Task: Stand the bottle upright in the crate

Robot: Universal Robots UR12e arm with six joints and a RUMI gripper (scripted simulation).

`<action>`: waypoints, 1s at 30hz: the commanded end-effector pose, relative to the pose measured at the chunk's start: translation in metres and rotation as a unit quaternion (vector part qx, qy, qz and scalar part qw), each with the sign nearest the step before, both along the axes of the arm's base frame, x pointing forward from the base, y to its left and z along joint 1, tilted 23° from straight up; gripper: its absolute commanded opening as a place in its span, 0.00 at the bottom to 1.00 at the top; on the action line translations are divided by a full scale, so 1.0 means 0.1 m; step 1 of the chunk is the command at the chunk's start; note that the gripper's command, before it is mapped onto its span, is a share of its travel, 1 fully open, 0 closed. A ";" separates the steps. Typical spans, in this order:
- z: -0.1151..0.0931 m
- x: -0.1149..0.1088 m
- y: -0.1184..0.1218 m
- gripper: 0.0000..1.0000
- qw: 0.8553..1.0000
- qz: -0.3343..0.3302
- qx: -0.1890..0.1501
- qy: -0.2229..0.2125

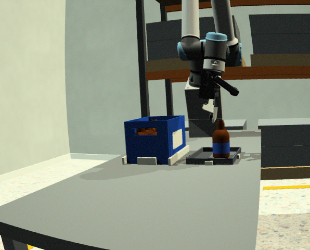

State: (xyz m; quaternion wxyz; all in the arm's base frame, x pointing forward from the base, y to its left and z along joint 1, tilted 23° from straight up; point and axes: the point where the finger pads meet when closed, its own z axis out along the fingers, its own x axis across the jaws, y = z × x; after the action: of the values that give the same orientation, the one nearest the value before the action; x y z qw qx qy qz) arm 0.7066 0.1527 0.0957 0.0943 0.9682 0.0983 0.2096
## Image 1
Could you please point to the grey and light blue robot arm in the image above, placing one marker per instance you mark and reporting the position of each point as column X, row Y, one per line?
column 213, row 53

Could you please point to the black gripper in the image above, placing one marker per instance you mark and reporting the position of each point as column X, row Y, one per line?
column 211, row 92

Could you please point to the dark blue crate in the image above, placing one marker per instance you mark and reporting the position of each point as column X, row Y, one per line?
column 169, row 140

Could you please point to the cream flat bar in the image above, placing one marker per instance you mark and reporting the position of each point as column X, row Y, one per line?
column 171, row 160

